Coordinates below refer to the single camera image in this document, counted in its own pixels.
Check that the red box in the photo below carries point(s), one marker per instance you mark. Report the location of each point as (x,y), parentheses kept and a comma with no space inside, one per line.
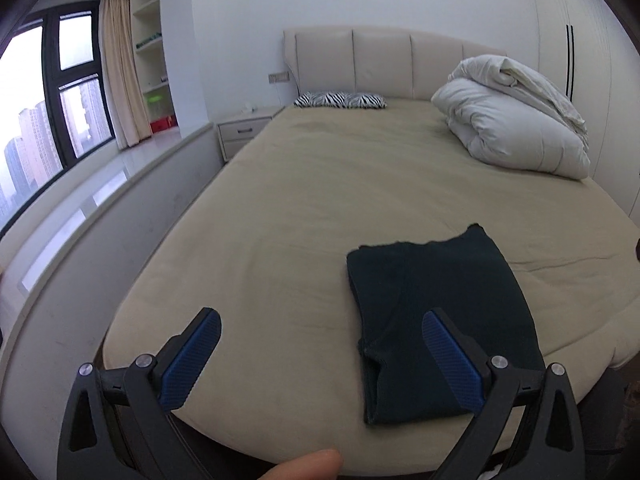
(162,125)

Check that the beige curtain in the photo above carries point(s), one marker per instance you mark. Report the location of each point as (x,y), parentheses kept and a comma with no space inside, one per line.
(122,70)

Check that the white built-in shelf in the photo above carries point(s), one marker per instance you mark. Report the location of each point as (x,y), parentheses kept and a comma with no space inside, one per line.
(150,15)

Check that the green plastic container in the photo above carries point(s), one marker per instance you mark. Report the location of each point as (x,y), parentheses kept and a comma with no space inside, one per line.
(153,106)

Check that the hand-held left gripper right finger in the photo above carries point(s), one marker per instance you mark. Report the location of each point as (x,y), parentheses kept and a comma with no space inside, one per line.
(450,360)

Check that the dark green sweater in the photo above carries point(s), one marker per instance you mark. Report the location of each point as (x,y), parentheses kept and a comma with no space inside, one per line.
(425,280)

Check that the person's left hand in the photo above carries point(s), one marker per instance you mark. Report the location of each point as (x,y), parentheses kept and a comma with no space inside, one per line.
(305,467)

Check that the cream padded headboard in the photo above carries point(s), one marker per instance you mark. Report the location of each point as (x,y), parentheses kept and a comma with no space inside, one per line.
(380,65)

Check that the zebra print pillow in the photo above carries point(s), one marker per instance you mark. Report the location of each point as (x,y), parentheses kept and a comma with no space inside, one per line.
(340,100)

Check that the wall socket panel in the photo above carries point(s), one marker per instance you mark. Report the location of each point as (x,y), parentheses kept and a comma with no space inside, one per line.
(279,77)

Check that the white window ledge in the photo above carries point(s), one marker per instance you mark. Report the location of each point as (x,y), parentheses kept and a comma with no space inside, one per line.
(100,230)

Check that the white wardrobe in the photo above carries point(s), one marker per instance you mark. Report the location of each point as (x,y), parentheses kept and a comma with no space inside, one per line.
(595,85)

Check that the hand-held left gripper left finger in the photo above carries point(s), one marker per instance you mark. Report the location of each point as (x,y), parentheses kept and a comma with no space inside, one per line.
(190,360)

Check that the white folded duvet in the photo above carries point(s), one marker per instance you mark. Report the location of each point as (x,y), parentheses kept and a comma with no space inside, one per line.
(510,125)

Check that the bed with beige sheet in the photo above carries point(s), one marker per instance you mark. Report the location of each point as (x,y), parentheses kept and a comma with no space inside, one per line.
(325,200)

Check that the black framed window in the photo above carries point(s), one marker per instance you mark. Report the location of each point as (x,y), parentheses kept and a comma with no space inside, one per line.
(50,85)

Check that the white nightstand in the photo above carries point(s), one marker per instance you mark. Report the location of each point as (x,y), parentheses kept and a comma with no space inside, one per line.
(242,132)

